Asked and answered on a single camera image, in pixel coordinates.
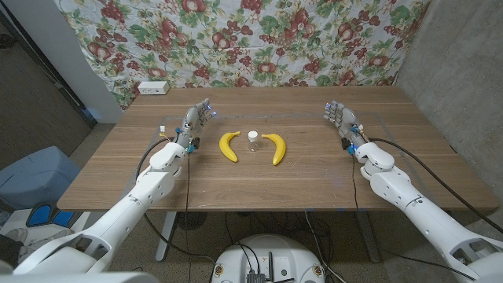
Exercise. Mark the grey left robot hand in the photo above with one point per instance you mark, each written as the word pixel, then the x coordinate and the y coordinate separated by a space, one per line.
pixel 192 122

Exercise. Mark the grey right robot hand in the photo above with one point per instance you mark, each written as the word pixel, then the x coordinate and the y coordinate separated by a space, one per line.
pixel 346 120

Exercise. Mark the clear medicine bottle white cap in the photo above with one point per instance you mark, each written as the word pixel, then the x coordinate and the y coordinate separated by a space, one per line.
pixel 253 136

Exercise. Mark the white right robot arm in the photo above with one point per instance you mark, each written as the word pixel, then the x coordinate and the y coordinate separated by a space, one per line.
pixel 412 204

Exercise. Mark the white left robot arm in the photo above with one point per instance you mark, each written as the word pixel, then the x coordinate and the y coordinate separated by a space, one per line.
pixel 129 208

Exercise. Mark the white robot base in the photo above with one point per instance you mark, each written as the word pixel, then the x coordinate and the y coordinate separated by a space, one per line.
pixel 271 251

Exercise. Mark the yellow toy banana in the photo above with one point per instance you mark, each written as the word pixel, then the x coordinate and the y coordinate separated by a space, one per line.
pixel 280 151
pixel 226 152

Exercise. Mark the white power strip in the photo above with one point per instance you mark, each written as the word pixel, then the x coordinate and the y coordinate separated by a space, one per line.
pixel 153 88

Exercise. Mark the black round floor grille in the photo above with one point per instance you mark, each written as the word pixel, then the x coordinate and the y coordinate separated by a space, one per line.
pixel 191 220

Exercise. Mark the floral fruit print backdrop cloth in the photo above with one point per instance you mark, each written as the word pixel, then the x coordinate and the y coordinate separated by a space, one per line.
pixel 255 39

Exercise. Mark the white table leg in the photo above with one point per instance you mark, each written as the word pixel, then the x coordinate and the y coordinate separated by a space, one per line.
pixel 167 232

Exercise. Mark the grey table leg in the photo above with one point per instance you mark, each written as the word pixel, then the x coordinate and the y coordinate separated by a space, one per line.
pixel 367 236

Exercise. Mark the blue-grey plastic bin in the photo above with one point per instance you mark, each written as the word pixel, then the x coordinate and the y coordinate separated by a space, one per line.
pixel 35 177

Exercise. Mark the blue and black foot pedal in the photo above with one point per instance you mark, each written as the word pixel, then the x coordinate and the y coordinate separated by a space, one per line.
pixel 39 215

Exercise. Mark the grey sneaker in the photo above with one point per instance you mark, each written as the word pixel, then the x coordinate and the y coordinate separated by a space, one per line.
pixel 43 239
pixel 15 234

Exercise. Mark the dark trouser leg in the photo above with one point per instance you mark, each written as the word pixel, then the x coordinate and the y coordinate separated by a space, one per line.
pixel 8 249

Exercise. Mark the black door frame strip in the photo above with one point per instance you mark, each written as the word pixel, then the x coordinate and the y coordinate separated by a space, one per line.
pixel 89 117

